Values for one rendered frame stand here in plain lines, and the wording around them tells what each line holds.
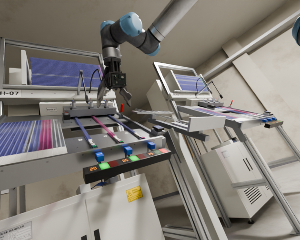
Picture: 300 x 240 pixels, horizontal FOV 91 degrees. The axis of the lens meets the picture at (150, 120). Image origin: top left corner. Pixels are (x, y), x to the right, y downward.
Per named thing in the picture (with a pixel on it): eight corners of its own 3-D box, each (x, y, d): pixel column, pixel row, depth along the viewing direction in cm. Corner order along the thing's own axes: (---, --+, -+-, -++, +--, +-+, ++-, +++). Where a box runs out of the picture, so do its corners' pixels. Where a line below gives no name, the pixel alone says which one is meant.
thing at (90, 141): (96, 149, 57) (96, 145, 57) (92, 149, 56) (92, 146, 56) (76, 118, 97) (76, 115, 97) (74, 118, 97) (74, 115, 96)
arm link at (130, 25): (149, 23, 59) (130, 34, 66) (128, 4, 51) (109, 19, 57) (148, 42, 58) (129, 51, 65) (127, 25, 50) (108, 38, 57)
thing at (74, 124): (127, 127, 101) (127, 120, 100) (-9, 144, 65) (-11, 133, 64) (111, 116, 128) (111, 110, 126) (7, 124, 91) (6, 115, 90)
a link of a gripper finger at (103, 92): (94, 102, 56) (106, 83, 59) (90, 104, 61) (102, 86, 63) (101, 107, 57) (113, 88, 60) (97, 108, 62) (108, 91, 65)
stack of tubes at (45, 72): (106, 87, 127) (100, 65, 137) (31, 85, 99) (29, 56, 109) (103, 96, 137) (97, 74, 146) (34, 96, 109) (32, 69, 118)
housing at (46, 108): (113, 118, 125) (113, 102, 121) (41, 125, 98) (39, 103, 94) (109, 116, 131) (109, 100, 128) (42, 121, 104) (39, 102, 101)
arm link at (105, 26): (107, 15, 57) (95, 25, 62) (110, 44, 57) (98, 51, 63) (123, 24, 63) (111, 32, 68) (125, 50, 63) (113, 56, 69)
